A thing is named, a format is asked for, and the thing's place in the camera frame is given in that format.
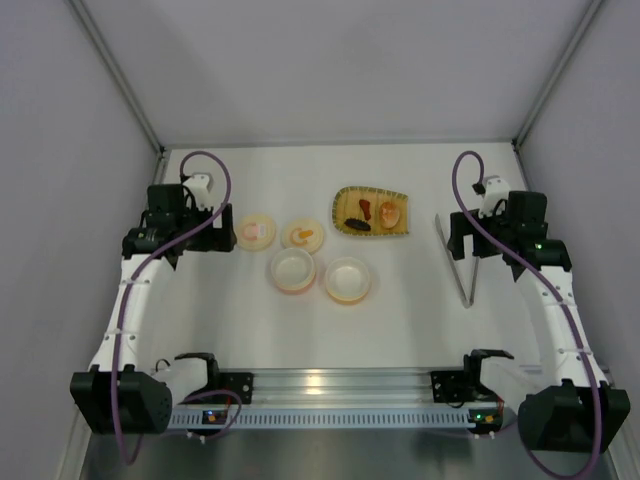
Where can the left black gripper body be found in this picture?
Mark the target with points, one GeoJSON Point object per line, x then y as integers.
{"type": "Point", "coordinates": [223, 228]}

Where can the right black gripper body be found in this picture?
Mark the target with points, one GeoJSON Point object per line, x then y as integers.
{"type": "Point", "coordinates": [458, 232]}

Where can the metal tongs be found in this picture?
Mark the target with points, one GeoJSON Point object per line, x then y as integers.
{"type": "Point", "coordinates": [464, 272]}

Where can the sesame bun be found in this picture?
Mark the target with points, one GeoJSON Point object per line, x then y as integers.
{"type": "Point", "coordinates": [389, 215]}

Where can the black seaweed piece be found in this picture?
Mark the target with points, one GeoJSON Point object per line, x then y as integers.
{"type": "Point", "coordinates": [357, 224]}

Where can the red sausage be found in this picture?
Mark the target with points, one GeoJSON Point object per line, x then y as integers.
{"type": "Point", "coordinates": [365, 208]}

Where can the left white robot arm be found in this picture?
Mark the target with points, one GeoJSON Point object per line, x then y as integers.
{"type": "Point", "coordinates": [117, 393]}

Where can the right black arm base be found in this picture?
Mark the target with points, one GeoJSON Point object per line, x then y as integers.
{"type": "Point", "coordinates": [456, 387]}

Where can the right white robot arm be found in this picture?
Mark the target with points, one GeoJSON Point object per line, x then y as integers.
{"type": "Point", "coordinates": [570, 406]}

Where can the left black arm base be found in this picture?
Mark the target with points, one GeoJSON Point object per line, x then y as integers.
{"type": "Point", "coordinates": [235, 387]}

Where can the pink lunch box bowl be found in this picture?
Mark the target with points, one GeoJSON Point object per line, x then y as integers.
{"type": "Point", "coordinates": [293, 270]}

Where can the orange lunch box bowl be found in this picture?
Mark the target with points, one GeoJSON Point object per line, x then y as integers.
{"type": "Point", "coordinates": [347, 280]}

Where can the bamboo woven tray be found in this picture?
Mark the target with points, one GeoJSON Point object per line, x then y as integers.
{"type": "Point", "coordinates": [346, 205]}

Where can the cream lid pink handle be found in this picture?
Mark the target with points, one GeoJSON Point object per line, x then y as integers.
{"type": "Point", "coordinates": [255, 232]}

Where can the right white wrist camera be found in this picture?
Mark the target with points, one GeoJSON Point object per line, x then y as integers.
{"type": "Point", "coordinates": [494, 192]}

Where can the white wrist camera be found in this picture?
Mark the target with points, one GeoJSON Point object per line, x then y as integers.
{"type": "Point", "coordinates": [200, 190]}
{"type": "Point", "coordinates": [494, 192]}

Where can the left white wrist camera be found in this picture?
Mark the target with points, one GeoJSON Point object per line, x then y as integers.
{"type": "Point", "coordinates": [200, 190]}

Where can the cream lid orange handle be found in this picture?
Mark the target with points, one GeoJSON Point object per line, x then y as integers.
{"type": "Point", "coordinates": [304, 233]}

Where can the aluminium mounting rail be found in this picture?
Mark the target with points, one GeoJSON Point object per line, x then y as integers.
{"type": "Point", "coordinates": [337, 387]}

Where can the slotted cable duct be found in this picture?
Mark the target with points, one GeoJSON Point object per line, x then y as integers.
{"type": "Point", "coordinates": [290, 419]}

